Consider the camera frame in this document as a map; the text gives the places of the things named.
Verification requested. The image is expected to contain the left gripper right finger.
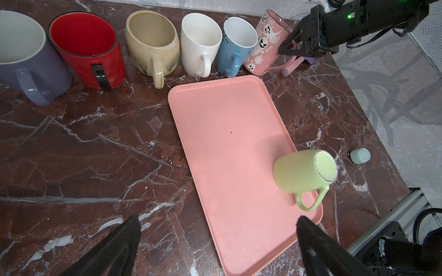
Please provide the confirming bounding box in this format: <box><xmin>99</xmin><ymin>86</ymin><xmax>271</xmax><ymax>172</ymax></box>
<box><xmin>297</xmin><ymin>216</ymin><xmax>373</xmax><ymax>276</ymax></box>

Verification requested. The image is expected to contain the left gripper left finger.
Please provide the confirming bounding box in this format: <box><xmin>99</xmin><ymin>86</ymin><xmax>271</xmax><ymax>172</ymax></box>
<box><xmin>61</xmin><ymin>216</ymin><xmax>141</xmax><ymax>276</ymax></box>

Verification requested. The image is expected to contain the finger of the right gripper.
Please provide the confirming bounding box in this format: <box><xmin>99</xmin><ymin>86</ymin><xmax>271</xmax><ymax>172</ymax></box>
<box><xmin>279</xmin><ymin>25</ymin><xmax>306</xmax><ymax>57</ymax></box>

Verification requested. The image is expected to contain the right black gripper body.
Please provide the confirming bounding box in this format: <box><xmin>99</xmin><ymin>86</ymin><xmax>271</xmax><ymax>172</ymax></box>
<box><xmin>300</xmin><ymin>1</ymin><xmax>430</xmax><ymax>58</ymax></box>

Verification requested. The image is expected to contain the pink patterned mug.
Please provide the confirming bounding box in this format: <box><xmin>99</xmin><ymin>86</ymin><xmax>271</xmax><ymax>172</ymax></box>
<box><xmin>244</xmin><ymin>9</ymin><xmax>297</xmax><ymax>76</ymax></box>

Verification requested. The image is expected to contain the blue dotted mug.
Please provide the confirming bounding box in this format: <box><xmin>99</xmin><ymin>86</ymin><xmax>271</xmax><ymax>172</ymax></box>
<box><xmin>216</xmin><ymin>17</ymin><xmax>259</xmax><ymax>78</ymax></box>

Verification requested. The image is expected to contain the white mug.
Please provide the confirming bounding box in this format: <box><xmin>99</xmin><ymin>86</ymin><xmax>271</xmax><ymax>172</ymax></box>
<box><xmin>181</xmin><ymin>13</ymin><xmax>222</xmax><ymax>78</ymax></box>

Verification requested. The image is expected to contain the light green mug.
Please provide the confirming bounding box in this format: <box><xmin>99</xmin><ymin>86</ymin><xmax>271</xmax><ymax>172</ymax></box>
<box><xmin>273</xmin><ymin>149</ymin><xmax>338</xmax><ymax>212</ymax></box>

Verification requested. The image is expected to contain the beige speckled round mug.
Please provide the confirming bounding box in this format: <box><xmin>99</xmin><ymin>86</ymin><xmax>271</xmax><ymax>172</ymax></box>
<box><xmin>125</xmin><ymin>10</ymin><xmax>181</xmax><ymax>89</ymax></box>

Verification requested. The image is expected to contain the red mug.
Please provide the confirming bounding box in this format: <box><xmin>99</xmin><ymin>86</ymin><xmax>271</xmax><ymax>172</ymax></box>
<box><xmin>48</xmin><ymin>11</ymin><xmax>126</xmax><ymax>92</ymax></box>

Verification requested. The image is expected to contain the lavender purple mug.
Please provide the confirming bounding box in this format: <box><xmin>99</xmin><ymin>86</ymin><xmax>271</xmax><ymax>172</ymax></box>
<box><xmin>1</xmin><ymin>10</ymin><xmax>73</xmax><ymax>106</ymax></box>

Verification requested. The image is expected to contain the purple pink spatula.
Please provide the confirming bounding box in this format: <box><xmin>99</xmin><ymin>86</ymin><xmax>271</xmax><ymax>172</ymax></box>
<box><xmin>281</xmin><ymin>57</ymin><xmax>316</xmax><ymax>78</ymax></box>

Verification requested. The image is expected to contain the pink plastic tray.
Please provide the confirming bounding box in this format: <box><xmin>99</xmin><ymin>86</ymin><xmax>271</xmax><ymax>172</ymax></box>
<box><xmin>168</xmin><ymin>75</ymin><xmax>303</xmax><ymax>276</ymax></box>

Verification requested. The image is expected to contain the pale green round lid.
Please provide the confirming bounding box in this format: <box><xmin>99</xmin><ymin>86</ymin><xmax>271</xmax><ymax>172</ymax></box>
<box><xmin>349</xmin><ymin>147</ymin><xmax>371</xmax><ymax>165</ymax></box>

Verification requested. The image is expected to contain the white wire basket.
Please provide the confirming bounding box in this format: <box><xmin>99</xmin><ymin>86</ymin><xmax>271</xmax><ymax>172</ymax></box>
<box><xmin>409</xmin><ymin>1</ymin><xmax>442</xmax><ymax>77</ymax></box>

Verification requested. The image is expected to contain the aluminium front rail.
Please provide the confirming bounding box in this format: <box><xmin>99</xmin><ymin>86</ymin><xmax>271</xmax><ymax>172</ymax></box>
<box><xmin>347</xmin><ymin>189</ymin><xmax>433</xmax><ymax>256</ymax></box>

